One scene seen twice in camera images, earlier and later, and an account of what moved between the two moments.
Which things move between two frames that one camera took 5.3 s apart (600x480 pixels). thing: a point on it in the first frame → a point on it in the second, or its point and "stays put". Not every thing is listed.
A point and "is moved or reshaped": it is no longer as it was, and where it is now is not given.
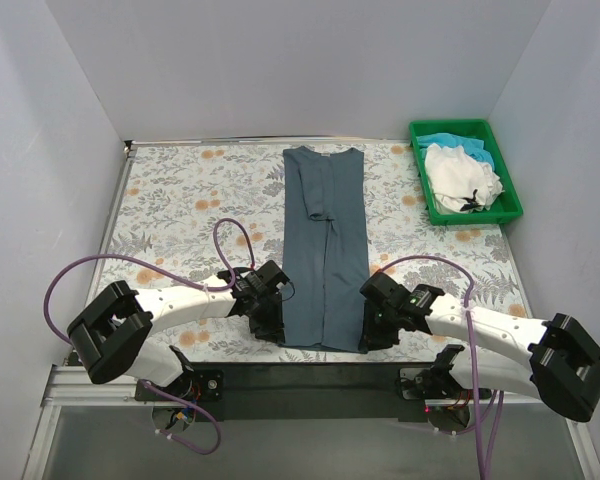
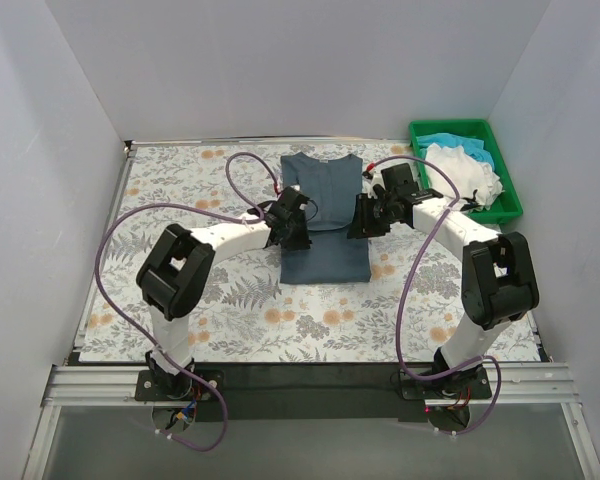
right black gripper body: (381, 325) → (365, 220)
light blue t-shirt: (473, 147) stays put
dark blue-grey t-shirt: (324, 248) is moved or reshaped
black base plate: (291, 392) stays put
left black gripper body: (268, 316) → (296, 231)
